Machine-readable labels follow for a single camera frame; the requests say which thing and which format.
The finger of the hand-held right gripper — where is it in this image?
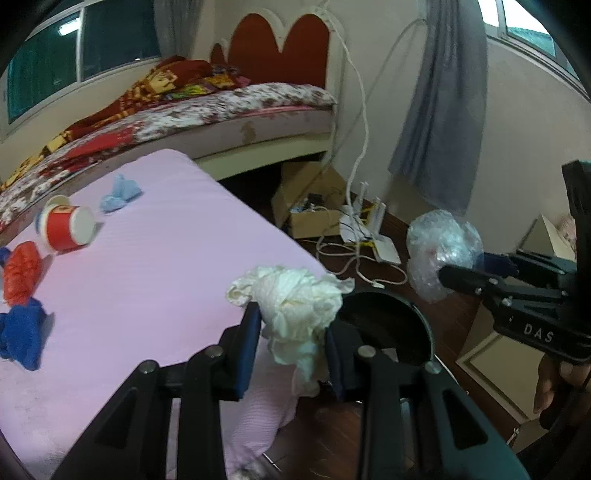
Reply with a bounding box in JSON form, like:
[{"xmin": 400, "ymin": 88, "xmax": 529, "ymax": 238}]
[
  {"xmin": 481, "ymin": 248, "xmax": 578, "ymax": 280},
  {"xmin": 438, "ymin": 264, "xmax": 578, "ymax": 319}
]

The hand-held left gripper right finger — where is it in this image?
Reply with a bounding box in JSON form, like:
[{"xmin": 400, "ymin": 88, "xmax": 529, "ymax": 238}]
[{"xmin": 324, "ymin": 320, "xmax": 532, "ymax": 480}]

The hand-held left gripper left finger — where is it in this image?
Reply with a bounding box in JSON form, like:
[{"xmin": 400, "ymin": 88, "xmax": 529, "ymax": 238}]
[{"xmin": 51, "ymin": 302, "xmax": 264, "ymax": 480}]

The clear plastic bag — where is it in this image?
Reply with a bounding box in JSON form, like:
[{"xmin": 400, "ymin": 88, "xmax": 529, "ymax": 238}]
[{"xmin": 406, "ymin": 210, "xmax": 483, "ymax": 304}]

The white tissue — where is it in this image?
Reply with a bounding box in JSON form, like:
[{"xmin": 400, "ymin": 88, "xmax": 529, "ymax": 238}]
[{"xmin": 226, "ymin": 265, "xmax": 355, "ymax": 398}]

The black trash bin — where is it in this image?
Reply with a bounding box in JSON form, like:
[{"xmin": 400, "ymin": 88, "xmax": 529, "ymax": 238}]
[{"xmin": 332, "ymin": 291, "xmax": 437, "ymax": 402}]

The red plastic bag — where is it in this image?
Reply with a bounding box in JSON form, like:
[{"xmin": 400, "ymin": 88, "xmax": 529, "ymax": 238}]
[{"xmin": 2, "ymin": 241, "xmax": 43, "ymax": 306}]

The person's right hand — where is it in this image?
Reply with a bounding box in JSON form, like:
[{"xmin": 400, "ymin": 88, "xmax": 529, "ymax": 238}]
[{"xmin": 533, "ymin": 355, "xmax": 591, "ymax": 430}]

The cream paper box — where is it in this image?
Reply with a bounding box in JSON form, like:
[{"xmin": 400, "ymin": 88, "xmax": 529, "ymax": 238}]
[{"xmin": 516, "ymin": 213, "xmax": 578, "ymax": 265}]

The cream cabinet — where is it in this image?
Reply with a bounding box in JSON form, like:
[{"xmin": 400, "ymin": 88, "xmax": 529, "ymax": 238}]
[{"xmin": 457, "ymin": 300, "xmax": 548, "ymax": 423}]

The white router with antennas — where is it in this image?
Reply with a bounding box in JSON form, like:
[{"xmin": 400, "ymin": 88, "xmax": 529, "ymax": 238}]
[{"xmin": 355, "ymin": 182, "xmax": 402, "ymax": 266}]

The white modem box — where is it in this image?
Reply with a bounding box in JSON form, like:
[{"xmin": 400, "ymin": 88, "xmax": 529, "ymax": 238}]
[{"xmin": 339, "ymin": 215, "xmax": 370, "ymax": 244}]

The cardboard box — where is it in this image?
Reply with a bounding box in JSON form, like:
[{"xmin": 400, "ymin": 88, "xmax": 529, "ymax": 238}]
[{"xmin": 271, "ymin": 161, "xmax": 352, "ymax": 240}]

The grey curtain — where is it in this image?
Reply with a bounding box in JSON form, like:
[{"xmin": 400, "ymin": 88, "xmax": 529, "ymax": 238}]
[
  {"xmin": 389, "ymin": 0, "xmax": 489, "ymax": 215},
  {"xmin": 152, "ymin": 0, "xmax": 204, "ymax": 58}
]

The light blue cloth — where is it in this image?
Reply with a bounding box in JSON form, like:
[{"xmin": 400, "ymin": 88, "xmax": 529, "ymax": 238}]
[{"xmin": 100, "ymin": 174, "xmax": 144, "ymax": 214}]

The cream bed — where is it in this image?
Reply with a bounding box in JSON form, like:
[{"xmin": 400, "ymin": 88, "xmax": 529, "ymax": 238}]
[{"xmin": 0, "ymin": 11, "xmax": 345, "ymax": 232}]

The red paper cup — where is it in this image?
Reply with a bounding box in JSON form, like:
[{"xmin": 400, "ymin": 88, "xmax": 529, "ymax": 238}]
[{"xmin": 36, "ymin": 195, "xmax": 97, "ymax": 252}]

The small side window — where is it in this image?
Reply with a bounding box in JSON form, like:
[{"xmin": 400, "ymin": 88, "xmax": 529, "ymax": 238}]
[{"xmin": 478, "ymin": 0, "xmax": 561, "ymax": 58}]

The floral bed sheet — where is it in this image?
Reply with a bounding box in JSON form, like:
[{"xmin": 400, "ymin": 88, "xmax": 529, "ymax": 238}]
[{"xmin": 0, "ymin": 82, "xmax": 337, "ymax": 222}]

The colourful printed pillow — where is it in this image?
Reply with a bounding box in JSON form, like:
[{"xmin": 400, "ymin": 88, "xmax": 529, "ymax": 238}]
[{"xmin": 185, "ymin": 65, "xmax": 250, "ymax": 95}]

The red printed blanket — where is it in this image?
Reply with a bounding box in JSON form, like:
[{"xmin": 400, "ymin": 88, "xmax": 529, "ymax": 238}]
[{"xmin": 0, "ymin": 55, "xmax": 218, "ymax": 190}]

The red white headboard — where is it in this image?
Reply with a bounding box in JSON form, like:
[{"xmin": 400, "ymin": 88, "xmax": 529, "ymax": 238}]
[{"xmin": 210, "ymin": 11, "xmax": 345, "ymax": 90}]

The large sliding window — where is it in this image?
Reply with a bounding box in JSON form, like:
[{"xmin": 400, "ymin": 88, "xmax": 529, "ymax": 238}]
[{"xmin": 4, "ymin": 0, "xmax": 162, "ymax": 125}]

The white hanging cable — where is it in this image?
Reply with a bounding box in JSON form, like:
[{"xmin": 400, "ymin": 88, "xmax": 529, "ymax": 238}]
[{"xmin": 316, "ymin": 0, "xmax": 409, "ymax": 291}]

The dark thin cable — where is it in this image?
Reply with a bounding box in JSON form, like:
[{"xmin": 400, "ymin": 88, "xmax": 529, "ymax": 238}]
[{"xmin": 321, "ymin": 17, "xmax": 430, "ymax": 185}]

